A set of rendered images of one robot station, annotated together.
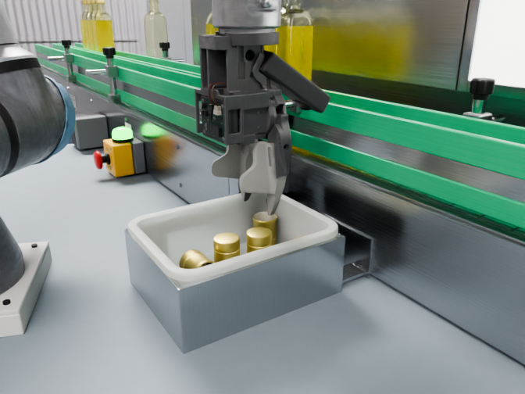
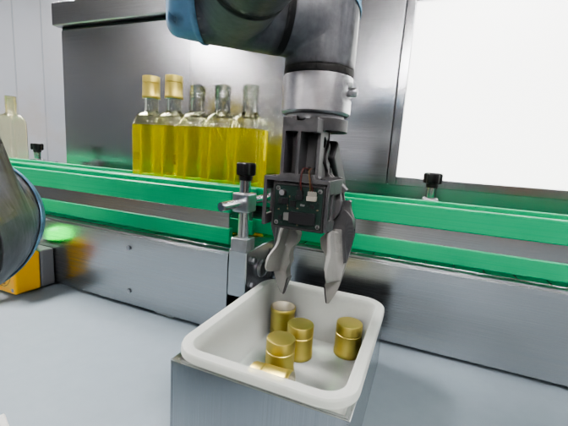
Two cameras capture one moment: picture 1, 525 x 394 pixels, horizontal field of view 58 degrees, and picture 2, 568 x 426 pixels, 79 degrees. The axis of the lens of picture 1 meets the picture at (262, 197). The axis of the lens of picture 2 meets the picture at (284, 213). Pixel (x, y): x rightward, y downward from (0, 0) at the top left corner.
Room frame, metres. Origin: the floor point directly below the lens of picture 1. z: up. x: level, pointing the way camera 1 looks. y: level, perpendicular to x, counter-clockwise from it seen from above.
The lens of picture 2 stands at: (0.25, 0.26, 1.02)
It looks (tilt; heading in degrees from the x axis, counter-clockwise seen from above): 10 degrees down; 325
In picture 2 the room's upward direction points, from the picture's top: 4 degrees clockwise
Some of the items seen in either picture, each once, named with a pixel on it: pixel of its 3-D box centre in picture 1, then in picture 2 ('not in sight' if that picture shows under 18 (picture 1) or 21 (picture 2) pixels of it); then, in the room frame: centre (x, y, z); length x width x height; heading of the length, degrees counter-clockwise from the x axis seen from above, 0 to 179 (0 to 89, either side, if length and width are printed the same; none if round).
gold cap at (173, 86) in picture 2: not in sight; (173, 87); (0.97, 0.05, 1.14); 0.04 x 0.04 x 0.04
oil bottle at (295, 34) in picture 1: (290, 74); (247, 172); (0.82, -0.05, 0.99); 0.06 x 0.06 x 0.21; 34
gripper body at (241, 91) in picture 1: (241, 87); (308, 175); (0.55, 0.02, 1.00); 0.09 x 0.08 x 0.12; 124
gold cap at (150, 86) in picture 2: not in sight; (151, 87); (1.01, 0.08, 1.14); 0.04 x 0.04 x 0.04
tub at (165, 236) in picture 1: (233, 254); (294, 354); (0.53, 0.04, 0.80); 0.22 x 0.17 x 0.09; 123
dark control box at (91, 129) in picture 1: (89, 130); not in sight; (1.24, 0.46, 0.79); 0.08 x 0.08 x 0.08; 33
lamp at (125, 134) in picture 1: (122, 134); not in sight; (1.01, 0.31, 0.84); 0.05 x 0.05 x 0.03
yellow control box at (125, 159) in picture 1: (123, 157); (21, 268); (1.01, 0.31, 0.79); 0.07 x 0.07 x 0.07; 33
